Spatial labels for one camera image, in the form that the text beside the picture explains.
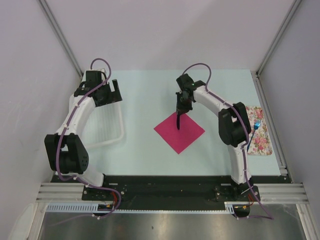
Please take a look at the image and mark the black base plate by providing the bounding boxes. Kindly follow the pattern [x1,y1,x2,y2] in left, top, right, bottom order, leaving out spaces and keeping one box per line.
[51,174,292,211]

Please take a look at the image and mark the purple cable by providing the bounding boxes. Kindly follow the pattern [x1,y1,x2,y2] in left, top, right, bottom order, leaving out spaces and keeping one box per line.
[55,58,123,221]
[181,62,275,221]

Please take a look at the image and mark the floral cloth mat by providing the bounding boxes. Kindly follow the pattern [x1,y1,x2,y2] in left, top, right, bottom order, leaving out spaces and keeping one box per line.
[246,106,273,156]

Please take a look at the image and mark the white plastic basket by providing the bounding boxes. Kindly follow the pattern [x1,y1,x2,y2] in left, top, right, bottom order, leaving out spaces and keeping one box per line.
[81,102,125,150]

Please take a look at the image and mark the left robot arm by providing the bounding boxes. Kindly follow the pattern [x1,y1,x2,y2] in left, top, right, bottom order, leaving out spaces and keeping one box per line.
[44,69,123,200]

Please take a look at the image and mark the pink paper napkin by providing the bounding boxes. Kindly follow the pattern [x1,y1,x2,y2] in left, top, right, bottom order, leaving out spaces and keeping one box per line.
[154,112,205,154]

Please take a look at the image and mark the aluminium frame rail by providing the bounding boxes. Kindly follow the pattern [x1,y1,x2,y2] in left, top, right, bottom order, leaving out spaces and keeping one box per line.
[36,182,84,203]

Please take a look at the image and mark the dark blue knife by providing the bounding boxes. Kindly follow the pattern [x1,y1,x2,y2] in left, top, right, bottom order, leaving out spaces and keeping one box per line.
[176,112,181,130]

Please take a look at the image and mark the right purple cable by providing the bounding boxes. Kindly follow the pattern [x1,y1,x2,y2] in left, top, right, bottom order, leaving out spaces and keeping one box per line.
[181,62,275,221]

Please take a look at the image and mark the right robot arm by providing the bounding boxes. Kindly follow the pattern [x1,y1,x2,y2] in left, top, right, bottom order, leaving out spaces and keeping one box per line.
[176,73,252,201]

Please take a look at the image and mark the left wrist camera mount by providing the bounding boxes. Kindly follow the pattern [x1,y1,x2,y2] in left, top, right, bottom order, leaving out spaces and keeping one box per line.
[96,68,107,75]

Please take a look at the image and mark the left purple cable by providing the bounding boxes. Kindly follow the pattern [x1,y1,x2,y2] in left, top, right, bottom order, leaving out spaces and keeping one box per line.
[55,58,123,221]

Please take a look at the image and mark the blue metallic fork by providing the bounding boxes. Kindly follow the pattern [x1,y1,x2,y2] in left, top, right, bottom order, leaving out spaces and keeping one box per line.
[246,119,261,152]

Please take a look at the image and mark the white slotted cable duct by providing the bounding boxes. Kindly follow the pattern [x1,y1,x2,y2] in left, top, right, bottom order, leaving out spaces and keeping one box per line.
[46,201,237,215]

